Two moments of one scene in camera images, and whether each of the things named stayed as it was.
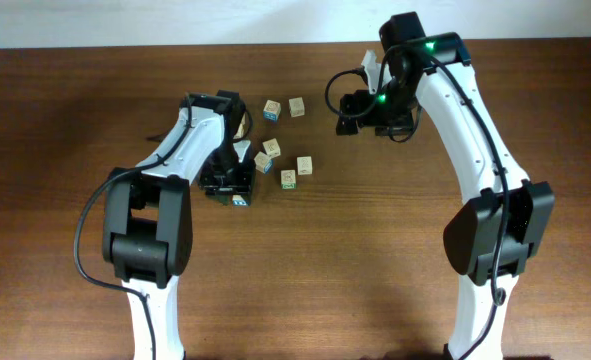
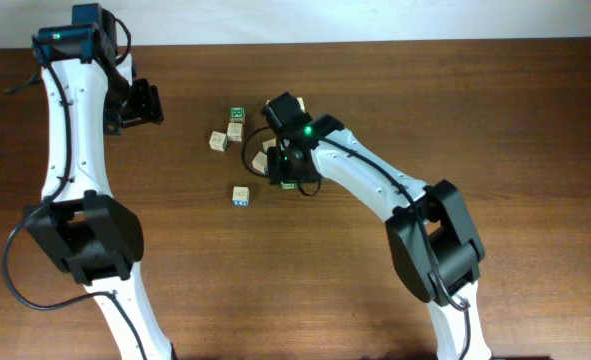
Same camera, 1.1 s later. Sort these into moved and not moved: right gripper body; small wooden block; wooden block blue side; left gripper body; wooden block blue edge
Moved: right gripper body; left gripper body
Not moved: wooden block blue side; wooden block blue edge; small wooden block
